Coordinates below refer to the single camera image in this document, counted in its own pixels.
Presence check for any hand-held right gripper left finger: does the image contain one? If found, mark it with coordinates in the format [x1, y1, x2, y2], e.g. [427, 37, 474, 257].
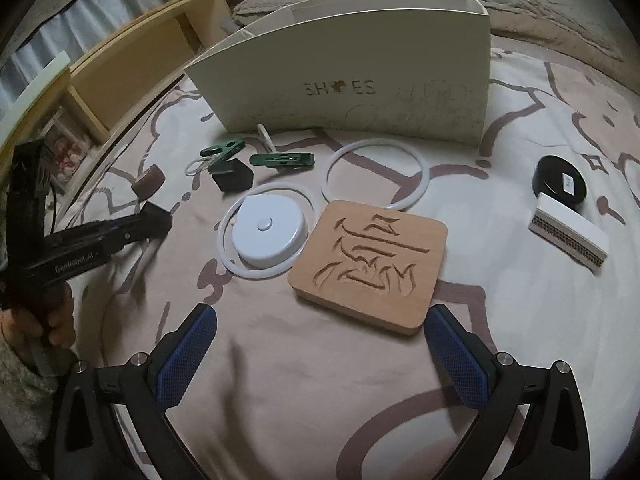
[52, 304, 218, 480]

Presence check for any large white ring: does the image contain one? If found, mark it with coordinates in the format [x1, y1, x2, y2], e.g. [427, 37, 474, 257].
[325, 139, 431, 212]

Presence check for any white cable loop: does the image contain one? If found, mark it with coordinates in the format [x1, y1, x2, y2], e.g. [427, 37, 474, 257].
[185, 155, 221, 177]

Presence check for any doll in clear case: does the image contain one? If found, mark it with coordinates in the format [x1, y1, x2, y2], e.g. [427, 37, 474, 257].
[42, 105, 108, 193]

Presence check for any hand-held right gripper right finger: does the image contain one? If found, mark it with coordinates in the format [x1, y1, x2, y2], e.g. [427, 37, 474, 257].
[425, 304, 591, 480]

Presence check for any black cube charger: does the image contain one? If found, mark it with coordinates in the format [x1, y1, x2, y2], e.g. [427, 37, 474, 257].
[211, 157, 254, 193]

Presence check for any printed cartoon blanket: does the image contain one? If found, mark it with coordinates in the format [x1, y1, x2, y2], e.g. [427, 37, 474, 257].
[50, 45, 640, 480]

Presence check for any wooden shelf unit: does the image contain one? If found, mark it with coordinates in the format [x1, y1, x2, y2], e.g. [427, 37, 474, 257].
[0, 0, 266, 221]

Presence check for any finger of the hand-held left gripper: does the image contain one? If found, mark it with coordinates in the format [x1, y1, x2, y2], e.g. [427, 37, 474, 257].
[50, 210, 151, 261]

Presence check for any small white box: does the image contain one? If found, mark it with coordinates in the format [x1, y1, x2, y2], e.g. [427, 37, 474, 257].
[529, 194, 610, 276]

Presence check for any person's left hand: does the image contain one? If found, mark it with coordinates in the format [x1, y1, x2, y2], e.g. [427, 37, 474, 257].
[0, 280, 78, 361]

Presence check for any white cardboard box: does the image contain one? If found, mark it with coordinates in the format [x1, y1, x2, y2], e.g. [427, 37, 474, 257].
[184, 0, 492, 147]

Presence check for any white round device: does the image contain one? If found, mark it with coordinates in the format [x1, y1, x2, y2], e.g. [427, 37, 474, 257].
[231, 194, 307, 270]

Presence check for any carved wooden coaster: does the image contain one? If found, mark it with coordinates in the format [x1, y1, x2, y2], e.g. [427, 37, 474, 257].
[288, 200, 449, 338]

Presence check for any green clothes clip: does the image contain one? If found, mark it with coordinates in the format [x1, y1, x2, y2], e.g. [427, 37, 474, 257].
[200, 137, 247, 167]
[249, 152, 316, 170]

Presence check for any grey curtain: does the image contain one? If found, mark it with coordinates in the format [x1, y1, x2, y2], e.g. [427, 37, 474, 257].
[0, 0, 176, 106]

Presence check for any black round tin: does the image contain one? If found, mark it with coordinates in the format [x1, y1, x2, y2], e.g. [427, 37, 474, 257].
[532, 155, 587, 207]

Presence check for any beige short cable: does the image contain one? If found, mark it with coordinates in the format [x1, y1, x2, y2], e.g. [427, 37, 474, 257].
[256, 124, 278, 153]

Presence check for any brown tape roll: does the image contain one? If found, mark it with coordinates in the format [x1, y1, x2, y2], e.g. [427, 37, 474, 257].
[132, 164, 166, 196]

